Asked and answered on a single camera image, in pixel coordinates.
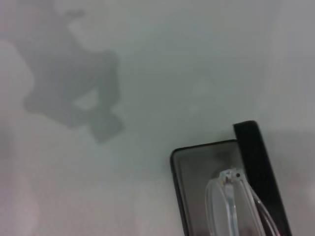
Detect black glasses case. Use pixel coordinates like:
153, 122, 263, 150
170, 120, 293, 236

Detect clear plastic glasses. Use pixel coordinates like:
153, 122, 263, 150
204, 168, 279, 236

